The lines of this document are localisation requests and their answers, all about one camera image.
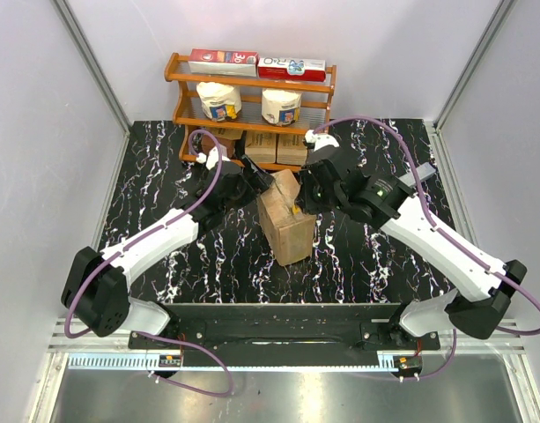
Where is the red white toothpaste box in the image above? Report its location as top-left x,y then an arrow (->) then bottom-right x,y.
257,57 -> 327,82

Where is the purple cable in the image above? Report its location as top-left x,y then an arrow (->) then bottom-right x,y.
64,129 -> 235,397
312,115 -> 540,382

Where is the red silver toothpaste box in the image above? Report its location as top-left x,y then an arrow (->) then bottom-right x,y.
188,48 -> 259,78

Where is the orange wooden shelf rack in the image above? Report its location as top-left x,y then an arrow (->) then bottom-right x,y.
164,52 -> 337,173

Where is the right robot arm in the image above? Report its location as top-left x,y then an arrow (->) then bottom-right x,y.
296,146 -> 527,349

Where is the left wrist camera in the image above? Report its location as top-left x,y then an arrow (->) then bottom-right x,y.
196,146 -> 230,170

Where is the beige sponge pack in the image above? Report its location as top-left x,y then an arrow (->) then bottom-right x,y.
277,134 -> 307,166
244,131 -> 277,163

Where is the grey toothpaste box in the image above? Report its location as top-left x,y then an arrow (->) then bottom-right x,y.
399,162 -> 436,189

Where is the right beige sponge pack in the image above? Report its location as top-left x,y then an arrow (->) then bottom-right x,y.
277,134 -> 307,166

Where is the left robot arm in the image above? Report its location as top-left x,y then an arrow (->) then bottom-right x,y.
61,157 -> 274,349

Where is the brown cardboard express box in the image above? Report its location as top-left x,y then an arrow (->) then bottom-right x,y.
257,169 -> 316,266

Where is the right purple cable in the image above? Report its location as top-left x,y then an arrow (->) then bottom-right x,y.
312,115 -> 540,382

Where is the right toilet paper roll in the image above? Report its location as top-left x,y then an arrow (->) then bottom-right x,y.
261,88 -> 302,126

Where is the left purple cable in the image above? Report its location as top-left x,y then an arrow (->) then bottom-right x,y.
64,129 -> 235,397

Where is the toilet paper roll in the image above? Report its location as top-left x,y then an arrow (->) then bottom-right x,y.
196,82 -> 242,122
261,88 -> 302,126

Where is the left toilet paper roll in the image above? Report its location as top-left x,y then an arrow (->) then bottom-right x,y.
196,82 -> 242,122

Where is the middle beige sponge pack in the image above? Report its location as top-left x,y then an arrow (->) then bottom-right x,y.
244,131 -> 277,163

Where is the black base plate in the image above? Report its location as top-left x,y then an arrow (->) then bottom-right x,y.
127,301 -> 441,369

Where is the brown scouring pad pack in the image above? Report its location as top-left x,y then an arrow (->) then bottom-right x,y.
201,127 -> 243,159

